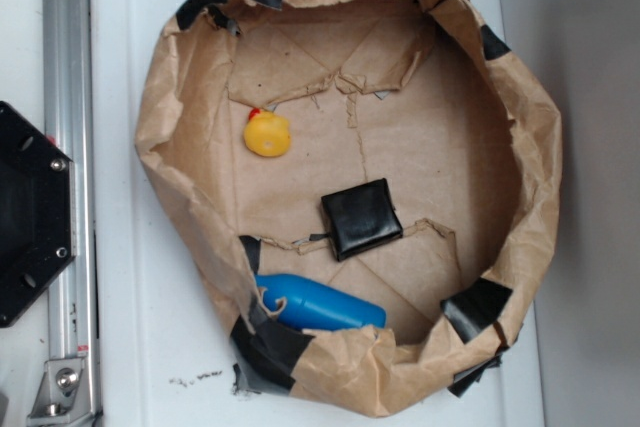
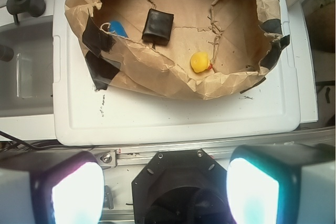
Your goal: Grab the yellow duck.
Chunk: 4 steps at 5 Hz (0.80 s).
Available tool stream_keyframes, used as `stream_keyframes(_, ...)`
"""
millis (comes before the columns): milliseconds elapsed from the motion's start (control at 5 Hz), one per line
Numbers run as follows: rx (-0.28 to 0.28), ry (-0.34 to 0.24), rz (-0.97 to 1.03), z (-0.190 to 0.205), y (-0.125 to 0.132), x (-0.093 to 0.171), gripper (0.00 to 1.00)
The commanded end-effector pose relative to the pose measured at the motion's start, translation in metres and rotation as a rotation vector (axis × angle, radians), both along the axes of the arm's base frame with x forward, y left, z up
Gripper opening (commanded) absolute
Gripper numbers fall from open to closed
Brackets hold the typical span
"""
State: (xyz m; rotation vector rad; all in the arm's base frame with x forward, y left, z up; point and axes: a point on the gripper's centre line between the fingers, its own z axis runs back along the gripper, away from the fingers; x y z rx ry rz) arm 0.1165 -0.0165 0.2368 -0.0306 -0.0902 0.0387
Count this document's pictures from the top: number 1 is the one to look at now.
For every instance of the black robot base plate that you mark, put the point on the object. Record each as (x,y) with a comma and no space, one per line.
(36,214)

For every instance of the blue plastic bottle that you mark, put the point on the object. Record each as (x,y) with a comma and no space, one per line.
(302,303)

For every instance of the yellow rubber duck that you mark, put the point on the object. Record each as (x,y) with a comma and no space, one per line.
(266,133)

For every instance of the metal corner bracket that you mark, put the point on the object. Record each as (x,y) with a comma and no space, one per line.
(63,394)

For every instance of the brown paper bag bin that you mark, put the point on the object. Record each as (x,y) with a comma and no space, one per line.
(419,92)

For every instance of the aluminium extrusion rail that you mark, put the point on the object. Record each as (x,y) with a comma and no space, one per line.
(72,297)

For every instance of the black square pouch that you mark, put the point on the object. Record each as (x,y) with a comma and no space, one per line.
(360,218)

